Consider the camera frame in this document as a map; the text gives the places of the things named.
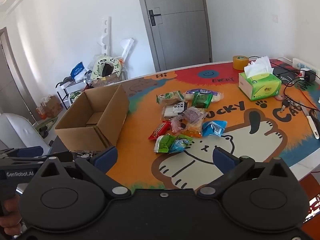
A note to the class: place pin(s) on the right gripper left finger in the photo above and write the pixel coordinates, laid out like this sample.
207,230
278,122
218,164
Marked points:
95,168

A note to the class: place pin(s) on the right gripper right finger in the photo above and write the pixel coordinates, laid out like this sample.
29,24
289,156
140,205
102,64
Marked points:
233,169

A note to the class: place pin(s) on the blue snack packet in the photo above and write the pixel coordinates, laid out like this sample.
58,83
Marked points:
216,127

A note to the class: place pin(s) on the orange yellow snack packet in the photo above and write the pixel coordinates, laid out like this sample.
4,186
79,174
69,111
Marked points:
193,130

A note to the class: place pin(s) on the teal snack packet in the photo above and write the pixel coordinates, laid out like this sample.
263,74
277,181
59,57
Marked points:
180,143

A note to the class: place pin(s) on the purple brown cake packet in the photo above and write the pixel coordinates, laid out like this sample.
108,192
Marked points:
193,115

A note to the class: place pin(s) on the green white snack packet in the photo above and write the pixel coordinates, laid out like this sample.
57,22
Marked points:
164,143

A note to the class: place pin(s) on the pink sausage packet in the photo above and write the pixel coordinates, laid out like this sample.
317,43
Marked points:
177,125

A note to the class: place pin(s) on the red snack packet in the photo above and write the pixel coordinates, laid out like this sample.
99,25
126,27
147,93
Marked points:
163,127

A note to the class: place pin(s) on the purple long bread packet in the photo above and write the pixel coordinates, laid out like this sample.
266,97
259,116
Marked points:
189,95

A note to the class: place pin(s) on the dark green snack packet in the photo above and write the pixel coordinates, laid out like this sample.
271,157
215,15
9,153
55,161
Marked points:
201,100

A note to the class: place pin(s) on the black white label sandwich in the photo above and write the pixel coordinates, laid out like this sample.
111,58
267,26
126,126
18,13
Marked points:
173,110

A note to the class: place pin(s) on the green label bread packet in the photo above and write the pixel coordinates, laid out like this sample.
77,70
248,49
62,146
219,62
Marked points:
170,97

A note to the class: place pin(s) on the left hand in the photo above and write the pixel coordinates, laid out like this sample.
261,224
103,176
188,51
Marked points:
11,221

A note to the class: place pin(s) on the grey white armchair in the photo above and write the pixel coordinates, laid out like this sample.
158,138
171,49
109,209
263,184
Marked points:
18,132

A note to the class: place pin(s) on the open cardboard box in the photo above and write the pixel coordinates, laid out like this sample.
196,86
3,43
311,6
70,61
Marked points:
94,120

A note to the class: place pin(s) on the green floor rug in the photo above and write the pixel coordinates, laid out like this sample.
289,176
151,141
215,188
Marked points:
44,127

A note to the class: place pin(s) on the grey door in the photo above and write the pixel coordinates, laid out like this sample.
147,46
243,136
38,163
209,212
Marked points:
178,32
15,97

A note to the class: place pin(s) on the small orange cardboard box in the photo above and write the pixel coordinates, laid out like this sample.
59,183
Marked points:
50,107

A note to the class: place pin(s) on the colourful cat table mat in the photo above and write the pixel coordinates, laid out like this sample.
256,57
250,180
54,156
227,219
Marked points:
254,128

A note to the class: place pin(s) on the black shoe rack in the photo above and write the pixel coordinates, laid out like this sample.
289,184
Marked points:
68,92

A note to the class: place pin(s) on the taped cardboard box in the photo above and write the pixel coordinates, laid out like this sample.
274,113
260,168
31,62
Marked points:
105,81

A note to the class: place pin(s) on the bunch of keys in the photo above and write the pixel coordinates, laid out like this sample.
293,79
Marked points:
287,103

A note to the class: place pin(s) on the green tissue box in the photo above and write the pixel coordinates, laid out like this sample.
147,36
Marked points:
257,81

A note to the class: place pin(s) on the blue plastic bag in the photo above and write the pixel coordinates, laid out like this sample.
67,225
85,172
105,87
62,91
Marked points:
77,70

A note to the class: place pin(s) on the yellow tape roll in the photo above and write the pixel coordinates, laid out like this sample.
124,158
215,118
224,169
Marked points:
240,62

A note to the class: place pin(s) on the black laptop sleeve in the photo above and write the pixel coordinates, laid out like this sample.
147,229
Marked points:
287,75

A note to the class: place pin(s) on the black power adapter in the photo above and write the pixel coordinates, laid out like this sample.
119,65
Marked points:
308,75

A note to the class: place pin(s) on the tall white foam board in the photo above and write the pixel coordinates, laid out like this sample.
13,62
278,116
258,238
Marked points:
105,37

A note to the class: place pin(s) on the white power strip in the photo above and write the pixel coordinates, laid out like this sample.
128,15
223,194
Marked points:
300,64

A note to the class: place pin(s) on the short white foam board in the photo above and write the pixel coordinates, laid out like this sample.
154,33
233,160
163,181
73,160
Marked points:
126,44

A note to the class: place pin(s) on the white handled knife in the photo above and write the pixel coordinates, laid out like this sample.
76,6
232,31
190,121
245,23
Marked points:
311,123

